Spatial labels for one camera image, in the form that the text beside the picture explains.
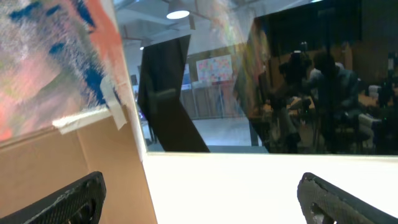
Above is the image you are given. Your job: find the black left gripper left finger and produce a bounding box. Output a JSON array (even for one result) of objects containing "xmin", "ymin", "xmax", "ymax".
[{"xmin": 1, "ymin": 171, "xmax": 106, "ymax": 224}]

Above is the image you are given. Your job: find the brown cardboard partition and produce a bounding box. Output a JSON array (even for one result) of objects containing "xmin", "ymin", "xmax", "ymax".
[{"xmin": 1, "ymin": 108, "xmax": 157, "ymax": 224}]

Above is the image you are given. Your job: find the black angled panel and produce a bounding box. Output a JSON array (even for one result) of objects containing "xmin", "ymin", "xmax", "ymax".
[{"xmin": 137, "ymin": 35, "xmax": 209, "ymax": 152}]

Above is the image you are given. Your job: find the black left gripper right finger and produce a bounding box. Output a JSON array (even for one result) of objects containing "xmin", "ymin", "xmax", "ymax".
[{"xmin": 297, "ymin": 172, "xmax": 397, "ymax": 224}]

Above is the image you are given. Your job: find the seated person in background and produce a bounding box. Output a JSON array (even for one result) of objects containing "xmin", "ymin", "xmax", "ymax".
[{"xmin": 302, "ymin": 51, "xmax": 364, "ymax": 154}]

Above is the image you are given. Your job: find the white ceiling lamp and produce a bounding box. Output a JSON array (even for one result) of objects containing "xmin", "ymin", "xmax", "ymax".
[{"xmin": 166, "ymin": 0, "xmax": 190, "ymax": 20}]

